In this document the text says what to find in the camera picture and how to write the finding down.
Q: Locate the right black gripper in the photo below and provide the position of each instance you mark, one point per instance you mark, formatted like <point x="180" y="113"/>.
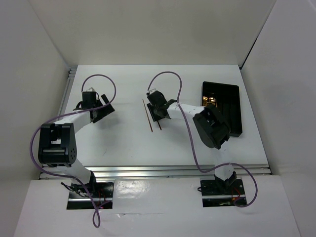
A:
<point x="155" y="117"/>

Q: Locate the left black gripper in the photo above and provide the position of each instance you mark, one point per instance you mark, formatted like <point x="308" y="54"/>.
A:
<point x="105" y="110"/>

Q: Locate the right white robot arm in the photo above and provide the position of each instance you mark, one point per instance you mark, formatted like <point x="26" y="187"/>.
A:
<point x="210" y="125"/>

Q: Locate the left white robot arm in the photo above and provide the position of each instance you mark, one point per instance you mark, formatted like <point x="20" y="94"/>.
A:
<point x="57" y="141"/>

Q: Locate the black cutlery tray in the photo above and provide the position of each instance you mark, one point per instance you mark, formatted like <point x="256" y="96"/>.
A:
<point x="227" y="102"/>

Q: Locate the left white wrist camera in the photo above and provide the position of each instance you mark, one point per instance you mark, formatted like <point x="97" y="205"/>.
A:
<point x="91" y="89"/>

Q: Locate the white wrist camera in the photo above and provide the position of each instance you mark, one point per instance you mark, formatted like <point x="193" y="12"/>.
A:
<point x="151" y="91"/>
<point x="91" y="89"/>

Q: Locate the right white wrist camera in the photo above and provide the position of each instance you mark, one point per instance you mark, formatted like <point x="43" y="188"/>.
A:
<point x="151" y="91"/>

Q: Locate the aluminium frame rail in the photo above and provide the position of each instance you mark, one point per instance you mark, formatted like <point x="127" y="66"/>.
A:
<point x="122" y="145"/>

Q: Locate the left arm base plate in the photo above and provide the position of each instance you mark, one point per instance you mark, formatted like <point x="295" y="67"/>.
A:
<point x="102" y="196"/>

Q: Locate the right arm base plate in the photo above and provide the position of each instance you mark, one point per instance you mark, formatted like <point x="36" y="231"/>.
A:
<point x="213" y="197"/>

